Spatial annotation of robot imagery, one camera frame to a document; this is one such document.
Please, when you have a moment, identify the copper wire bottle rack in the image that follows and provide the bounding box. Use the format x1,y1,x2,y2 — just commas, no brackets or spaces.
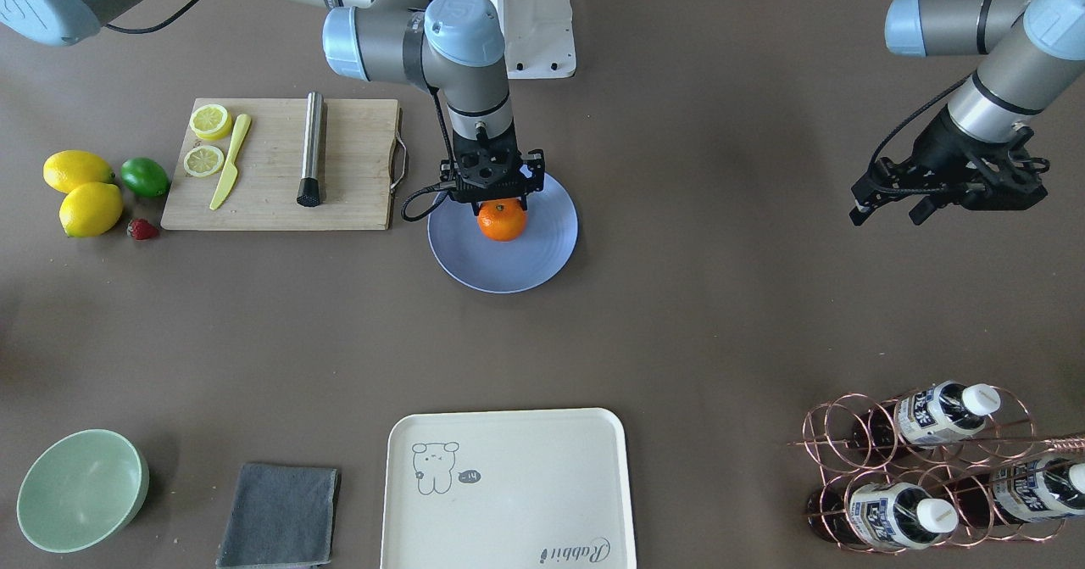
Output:
799,388,1082,547

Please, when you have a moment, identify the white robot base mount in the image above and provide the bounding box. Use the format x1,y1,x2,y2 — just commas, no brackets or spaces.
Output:
492,0,577,80

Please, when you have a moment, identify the black gripper body fruit side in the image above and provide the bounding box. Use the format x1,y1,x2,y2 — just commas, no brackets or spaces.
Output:
438,146,545,204

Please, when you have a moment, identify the whole lemon upper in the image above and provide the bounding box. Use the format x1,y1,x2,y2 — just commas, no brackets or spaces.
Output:
58,182,124,237

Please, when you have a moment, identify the orange mandarin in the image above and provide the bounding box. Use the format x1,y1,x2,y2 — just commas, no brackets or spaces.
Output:
476,198,528,242

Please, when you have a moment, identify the green lime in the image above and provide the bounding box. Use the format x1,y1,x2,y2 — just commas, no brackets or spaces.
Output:
120,157,171,198

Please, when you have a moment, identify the lemon slice upper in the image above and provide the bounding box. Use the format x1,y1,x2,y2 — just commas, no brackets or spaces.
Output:
182,146,225,178

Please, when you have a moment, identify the grey folded cloth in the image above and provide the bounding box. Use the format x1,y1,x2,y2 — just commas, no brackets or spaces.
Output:
214,461,340,568

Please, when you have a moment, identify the wooden cutting board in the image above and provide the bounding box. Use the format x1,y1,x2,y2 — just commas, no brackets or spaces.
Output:
159,98,403,232

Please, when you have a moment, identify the yellow plastic knife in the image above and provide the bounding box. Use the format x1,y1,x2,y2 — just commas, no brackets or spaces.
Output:
209,114,252,210

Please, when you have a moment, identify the cream rabbit tray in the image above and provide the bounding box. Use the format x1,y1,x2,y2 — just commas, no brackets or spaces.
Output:
380,408,638,568

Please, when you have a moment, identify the blue round plate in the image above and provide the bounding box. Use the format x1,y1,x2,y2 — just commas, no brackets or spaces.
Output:
427,172,578,293

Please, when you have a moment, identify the robot arm at fruit side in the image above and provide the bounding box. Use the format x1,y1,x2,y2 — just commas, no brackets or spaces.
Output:
1,0,545,213

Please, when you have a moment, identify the black gripper body plate side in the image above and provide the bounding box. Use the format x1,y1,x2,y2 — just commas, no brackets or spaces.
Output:
873,127,1050,212

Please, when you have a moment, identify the whole lemon lower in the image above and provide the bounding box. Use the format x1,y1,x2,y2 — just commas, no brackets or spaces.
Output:
42,149,114,194

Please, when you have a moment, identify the steel muddler black tip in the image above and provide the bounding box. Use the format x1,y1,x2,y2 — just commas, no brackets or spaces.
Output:
296,91,326,207

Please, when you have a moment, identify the lemon half lower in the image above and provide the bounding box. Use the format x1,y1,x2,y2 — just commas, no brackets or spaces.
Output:
187,103,233,141

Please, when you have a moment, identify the robot arm at plate side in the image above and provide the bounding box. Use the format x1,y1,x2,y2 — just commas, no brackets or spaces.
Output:
848,0,1084,226

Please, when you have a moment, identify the green bowl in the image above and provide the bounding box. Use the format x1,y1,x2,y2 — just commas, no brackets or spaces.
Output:
16,429,150,554

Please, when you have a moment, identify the red strawberry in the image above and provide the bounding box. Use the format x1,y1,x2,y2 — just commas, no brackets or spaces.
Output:
125,218,159,241

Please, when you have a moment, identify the whole lemon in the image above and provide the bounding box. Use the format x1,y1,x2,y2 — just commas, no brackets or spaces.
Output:
42,149,114,194
58,182,124,237

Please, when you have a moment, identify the tea bottle front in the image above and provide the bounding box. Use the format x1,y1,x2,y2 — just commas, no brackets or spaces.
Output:
804,475,960,554

